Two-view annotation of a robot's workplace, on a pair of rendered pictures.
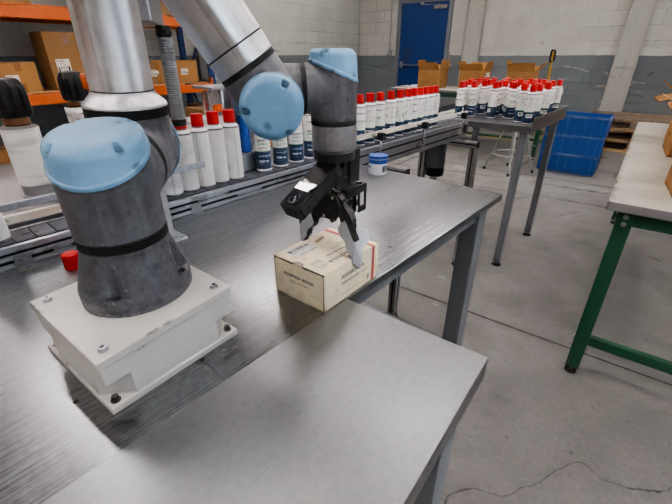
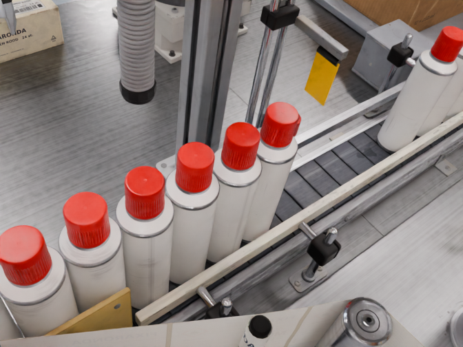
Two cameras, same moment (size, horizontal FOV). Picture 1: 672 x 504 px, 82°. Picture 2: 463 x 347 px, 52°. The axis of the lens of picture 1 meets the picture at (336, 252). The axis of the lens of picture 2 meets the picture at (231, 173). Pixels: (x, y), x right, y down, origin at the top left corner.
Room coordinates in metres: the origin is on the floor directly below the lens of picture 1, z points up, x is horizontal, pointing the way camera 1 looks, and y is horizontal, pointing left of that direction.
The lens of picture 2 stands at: (1.31, 0.50, 1.39)
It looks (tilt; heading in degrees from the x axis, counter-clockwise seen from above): 50 degrees down; 182
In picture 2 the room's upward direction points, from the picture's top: 12 degrees clockwise
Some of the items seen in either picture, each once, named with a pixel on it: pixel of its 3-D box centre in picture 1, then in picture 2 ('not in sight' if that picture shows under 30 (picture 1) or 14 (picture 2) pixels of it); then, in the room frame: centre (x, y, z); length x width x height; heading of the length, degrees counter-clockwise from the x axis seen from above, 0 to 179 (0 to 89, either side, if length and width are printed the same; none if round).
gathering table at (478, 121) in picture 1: (488, 177); not in sight; (2.63, -1.06, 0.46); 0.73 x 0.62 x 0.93; 139
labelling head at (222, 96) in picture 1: (226, 129); not in sight; (1.30, 0.35, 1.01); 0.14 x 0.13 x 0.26; 139
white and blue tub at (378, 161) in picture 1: (378, 163); not in sight; (1.43, -0.16, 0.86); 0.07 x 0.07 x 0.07
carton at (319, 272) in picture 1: (327, 266); (2, 20); (0.65, 0.02, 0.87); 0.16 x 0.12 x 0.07; 141
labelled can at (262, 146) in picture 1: (261, 139); not in sight; (1.29, 0.24, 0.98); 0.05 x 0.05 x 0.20
